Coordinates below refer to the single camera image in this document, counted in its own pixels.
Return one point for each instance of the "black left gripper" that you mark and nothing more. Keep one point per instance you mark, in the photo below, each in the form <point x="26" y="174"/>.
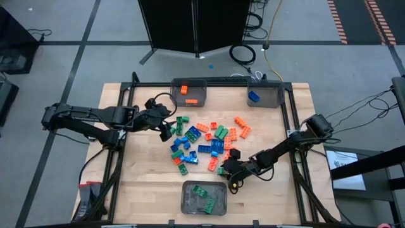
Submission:
<point x="155" y="118"/>

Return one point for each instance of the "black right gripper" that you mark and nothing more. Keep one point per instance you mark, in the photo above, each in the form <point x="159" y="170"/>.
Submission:
<point x="237" y="169"/>

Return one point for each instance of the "orange 2x4 toy brick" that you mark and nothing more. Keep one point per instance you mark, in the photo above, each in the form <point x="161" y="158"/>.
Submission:
<point x="233" y="134"/>
<point x="240" y="121"/>
<point x="226" y="156"/>
<point x="227" y="143"/>
<point x="213" y="164"/>
<point x="245" y="131"/>
<point x="202" y="127"/>

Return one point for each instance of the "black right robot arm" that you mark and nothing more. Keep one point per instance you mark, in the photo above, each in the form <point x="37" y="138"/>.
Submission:
<point x="278" y="148"/>

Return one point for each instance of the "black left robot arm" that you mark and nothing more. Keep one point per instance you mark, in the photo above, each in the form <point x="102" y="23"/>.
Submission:
<point x="95" y="112"/>

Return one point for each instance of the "blue 2x2 toy brick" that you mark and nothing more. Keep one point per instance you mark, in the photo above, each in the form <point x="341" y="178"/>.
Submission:
<point x="182" y="157"/>
<point x="187" y="145"/>
<point x="214" y="154"/>
<point x="174" y="148"/>
<point x="193" y="154"/>
<point x="178" y="142"/>
<point x="184" y="139"/>

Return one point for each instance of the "translucent grey plastic bin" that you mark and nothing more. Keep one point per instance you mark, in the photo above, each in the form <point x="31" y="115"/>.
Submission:
<point x="197" y="90"/>
<point x="190" y="202"/>
<point x="269" y="95"/>

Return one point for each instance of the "grey device with red cap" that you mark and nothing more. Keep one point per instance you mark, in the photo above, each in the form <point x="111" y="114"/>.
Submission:
<point x="84" y="199"/>
<point x="95" y="193"/>

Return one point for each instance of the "black folding partition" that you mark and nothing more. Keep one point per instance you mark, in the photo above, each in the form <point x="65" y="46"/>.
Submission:
<point x="177" y="25"/>

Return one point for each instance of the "white paper sheet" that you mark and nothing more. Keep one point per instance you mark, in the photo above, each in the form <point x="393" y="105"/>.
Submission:
<point x="348" y="177"/>

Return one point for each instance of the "black desk beam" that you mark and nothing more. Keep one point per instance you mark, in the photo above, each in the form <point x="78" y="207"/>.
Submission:
<point x="364" y="164"/>

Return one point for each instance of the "black equipment case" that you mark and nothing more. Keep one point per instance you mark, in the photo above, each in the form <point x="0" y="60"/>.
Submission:
<point x="8" y="98"/>

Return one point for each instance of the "black cabinet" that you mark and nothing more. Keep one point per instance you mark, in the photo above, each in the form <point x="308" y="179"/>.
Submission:
<point x="16" y="38"/>

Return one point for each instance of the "red round object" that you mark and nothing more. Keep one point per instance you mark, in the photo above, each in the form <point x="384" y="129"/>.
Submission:
<point x="385" y="225"/>

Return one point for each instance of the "orange striped floor tape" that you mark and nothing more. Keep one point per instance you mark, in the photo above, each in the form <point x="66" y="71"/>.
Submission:
<point x="381" y="23"/>
<point x="338" y="23"/>

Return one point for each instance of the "white metal bracket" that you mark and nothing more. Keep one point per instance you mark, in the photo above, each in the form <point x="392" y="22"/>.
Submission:
<point x="291" y="133"/>

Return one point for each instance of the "black aluminium table frame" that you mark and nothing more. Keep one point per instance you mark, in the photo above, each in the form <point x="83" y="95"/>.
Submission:
<point x="228" y="84"/>

